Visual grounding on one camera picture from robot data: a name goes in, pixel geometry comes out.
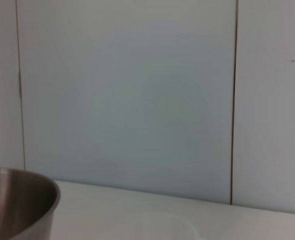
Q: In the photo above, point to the stainless steel mixing bowl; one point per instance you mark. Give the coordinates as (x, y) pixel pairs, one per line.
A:
(20, 205)

